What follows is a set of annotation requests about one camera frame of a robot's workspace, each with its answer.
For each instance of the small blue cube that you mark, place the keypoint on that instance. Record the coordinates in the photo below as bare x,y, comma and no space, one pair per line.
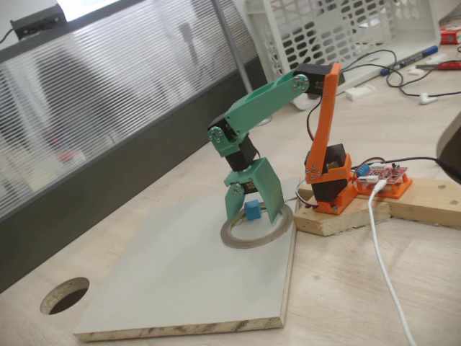
253,210

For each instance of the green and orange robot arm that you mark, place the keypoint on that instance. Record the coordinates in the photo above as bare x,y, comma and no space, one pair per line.
266,101

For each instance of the light wooden block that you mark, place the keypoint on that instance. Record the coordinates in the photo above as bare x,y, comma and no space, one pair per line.
345,218

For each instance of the grey-faced particle board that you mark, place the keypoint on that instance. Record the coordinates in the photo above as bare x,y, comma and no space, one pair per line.
180,281

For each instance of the red controller circuit board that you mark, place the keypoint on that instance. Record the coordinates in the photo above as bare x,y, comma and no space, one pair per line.
387,174

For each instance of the white printed plastic part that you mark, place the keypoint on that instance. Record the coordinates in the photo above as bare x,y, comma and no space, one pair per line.
360,92

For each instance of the metal pole with flange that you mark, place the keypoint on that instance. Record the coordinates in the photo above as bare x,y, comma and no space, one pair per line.
234,47

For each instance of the long wooden plank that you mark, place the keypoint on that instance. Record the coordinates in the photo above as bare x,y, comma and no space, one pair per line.
425,203

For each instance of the frosted desk partition panel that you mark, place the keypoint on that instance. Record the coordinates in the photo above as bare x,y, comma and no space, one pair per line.
108,90

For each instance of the white earbud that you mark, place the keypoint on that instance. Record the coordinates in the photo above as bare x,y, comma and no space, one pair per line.
426,98

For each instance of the dark curved object, beige rim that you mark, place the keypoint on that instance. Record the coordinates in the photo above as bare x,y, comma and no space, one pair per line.
452,144

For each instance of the small white plastic piece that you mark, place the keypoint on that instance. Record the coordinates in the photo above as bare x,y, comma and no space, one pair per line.
416,70

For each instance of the white plastic lattice basket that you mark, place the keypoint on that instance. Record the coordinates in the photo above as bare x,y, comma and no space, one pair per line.
360,21

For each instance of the blue-capped marker pen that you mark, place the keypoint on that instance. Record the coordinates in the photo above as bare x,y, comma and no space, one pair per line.
410,59

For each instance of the red and white box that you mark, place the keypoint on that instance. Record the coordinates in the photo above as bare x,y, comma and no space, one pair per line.
452,36

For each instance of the black electronic box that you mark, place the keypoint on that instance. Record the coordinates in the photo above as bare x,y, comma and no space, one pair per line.
37,21

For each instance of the black power strip, red switch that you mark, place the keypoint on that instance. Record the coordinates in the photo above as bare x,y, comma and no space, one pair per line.
342,79

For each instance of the orange printed board mount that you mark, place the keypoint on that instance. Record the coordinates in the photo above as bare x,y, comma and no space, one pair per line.
401,189

